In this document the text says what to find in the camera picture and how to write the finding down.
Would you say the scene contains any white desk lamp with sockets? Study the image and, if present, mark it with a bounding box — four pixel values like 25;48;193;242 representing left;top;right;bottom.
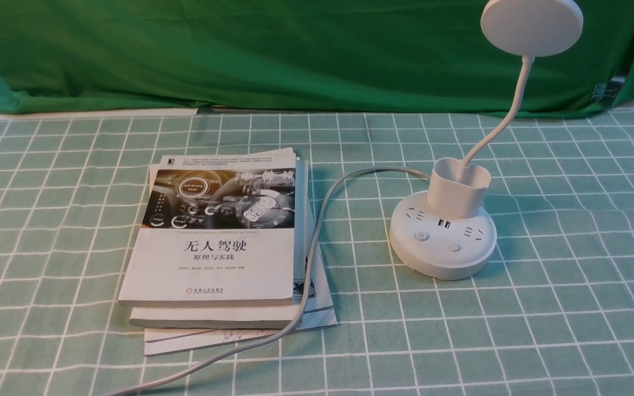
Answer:
389;1;584;281

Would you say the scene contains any white power cable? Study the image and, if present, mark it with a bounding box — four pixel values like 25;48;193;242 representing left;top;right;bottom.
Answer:
105;167;432;396

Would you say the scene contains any middle white book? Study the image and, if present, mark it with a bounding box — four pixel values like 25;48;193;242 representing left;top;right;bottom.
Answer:
129;161;309;329

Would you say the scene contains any green backdrop cloth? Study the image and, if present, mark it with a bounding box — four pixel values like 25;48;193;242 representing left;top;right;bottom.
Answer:
0;0;634;119

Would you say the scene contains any green checkered tablecloth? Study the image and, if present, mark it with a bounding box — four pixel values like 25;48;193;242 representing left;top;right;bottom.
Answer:
0;110;634;395

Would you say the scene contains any metal binder clip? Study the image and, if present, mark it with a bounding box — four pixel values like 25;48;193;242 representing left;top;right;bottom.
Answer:
591;75;626;108

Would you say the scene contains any self-driving book top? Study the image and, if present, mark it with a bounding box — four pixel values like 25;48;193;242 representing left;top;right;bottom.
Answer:
118;148;304;307

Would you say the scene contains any bottom thin white book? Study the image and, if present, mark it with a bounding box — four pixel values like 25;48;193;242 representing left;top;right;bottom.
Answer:
144;247;337;356

